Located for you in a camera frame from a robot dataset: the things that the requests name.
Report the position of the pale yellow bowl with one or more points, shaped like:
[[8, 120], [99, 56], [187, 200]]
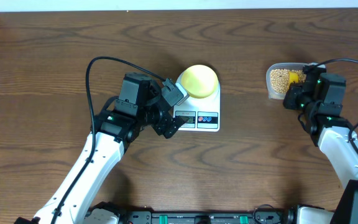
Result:
[[199, 81]]

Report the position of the white digital kitchen scale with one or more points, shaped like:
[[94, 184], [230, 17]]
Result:
[[204, 114]]

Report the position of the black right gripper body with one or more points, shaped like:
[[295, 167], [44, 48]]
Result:
[[307, 99]]

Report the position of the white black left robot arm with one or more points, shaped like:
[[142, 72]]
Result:
[[71, 201]]

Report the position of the clear container of soybeans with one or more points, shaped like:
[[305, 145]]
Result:
[[277, 78]]

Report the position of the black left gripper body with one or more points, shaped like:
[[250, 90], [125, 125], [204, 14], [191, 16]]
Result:
[[165, 125]]

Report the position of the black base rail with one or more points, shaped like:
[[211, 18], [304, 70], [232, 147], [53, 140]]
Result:
[[263, 216]]

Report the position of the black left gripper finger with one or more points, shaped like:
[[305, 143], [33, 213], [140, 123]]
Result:
[[167, 99], [172, 127]]

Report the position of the yellow measuring scoop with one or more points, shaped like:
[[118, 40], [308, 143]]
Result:
[[293, 77]]

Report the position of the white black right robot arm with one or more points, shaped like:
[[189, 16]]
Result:
[[319, 100]]

